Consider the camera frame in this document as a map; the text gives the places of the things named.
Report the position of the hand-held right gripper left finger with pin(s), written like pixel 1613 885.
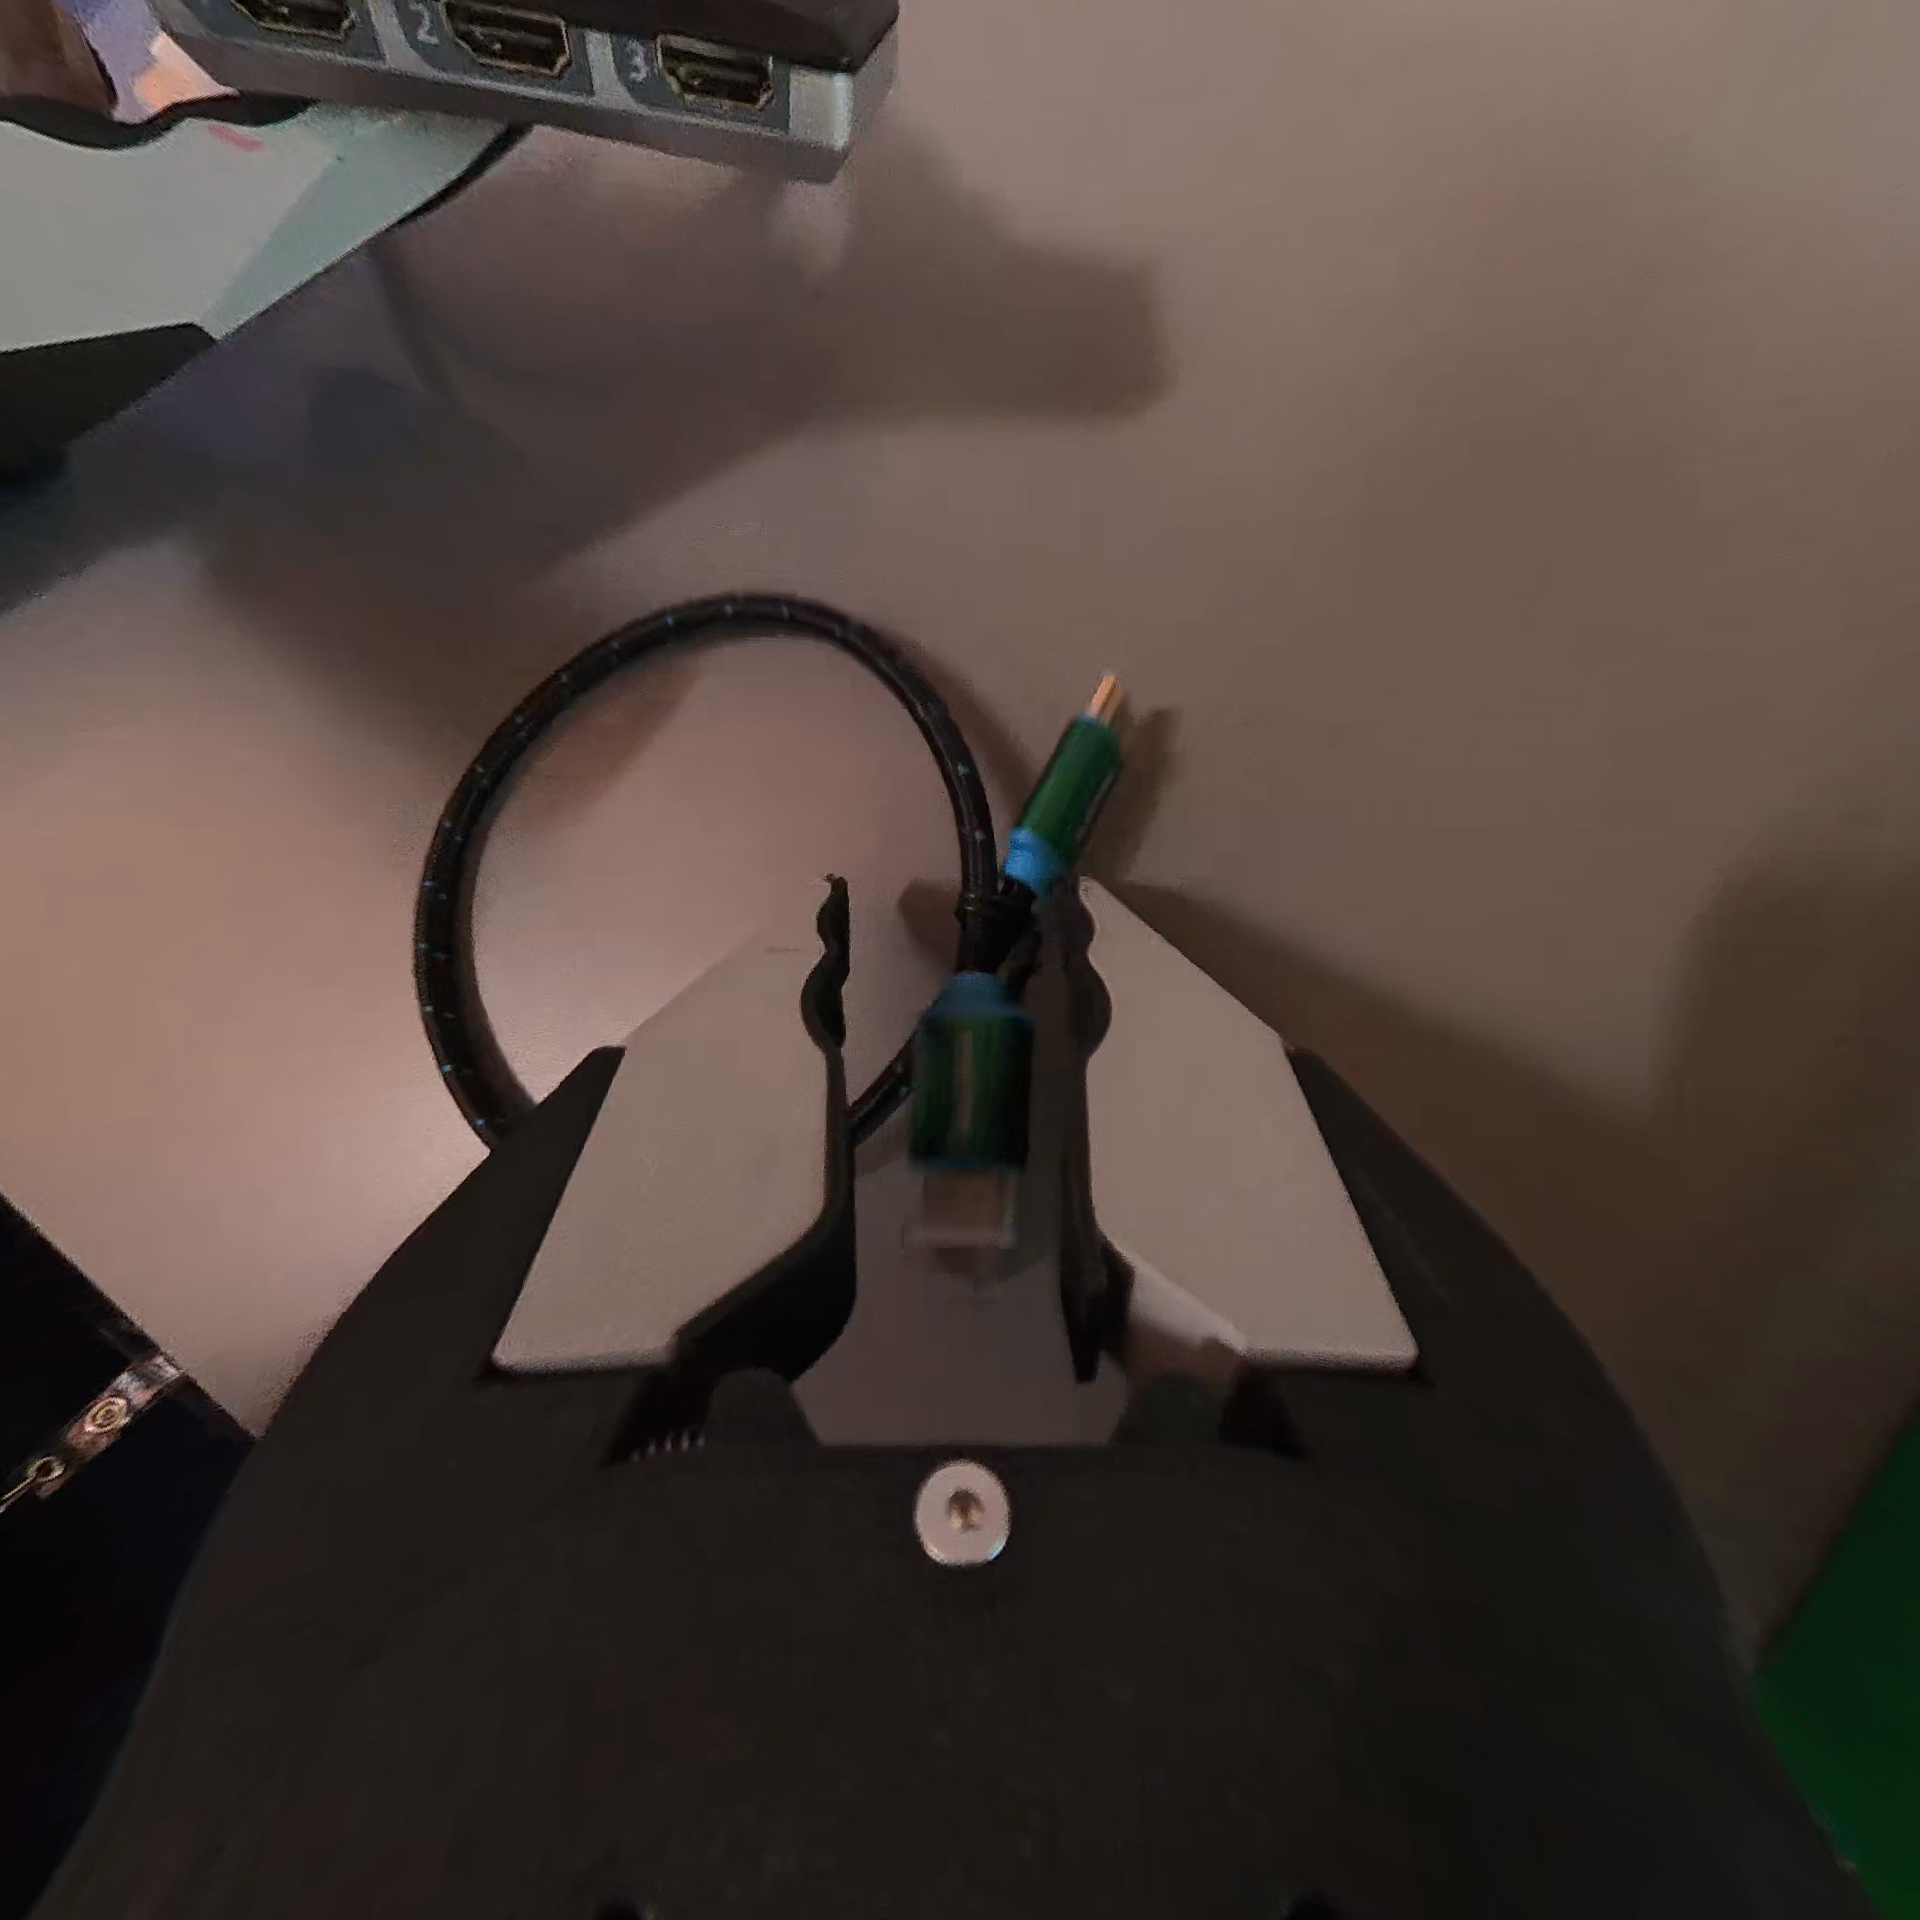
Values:
pixel 674 1201

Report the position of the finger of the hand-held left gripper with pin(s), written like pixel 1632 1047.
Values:
pixel 180 240

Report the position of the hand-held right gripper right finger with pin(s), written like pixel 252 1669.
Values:
pixel 1244 1201

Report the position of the brushed metal hub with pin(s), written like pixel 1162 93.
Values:
pixel 600 105

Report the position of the green storage bin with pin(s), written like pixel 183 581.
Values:
pixel 1853 1681

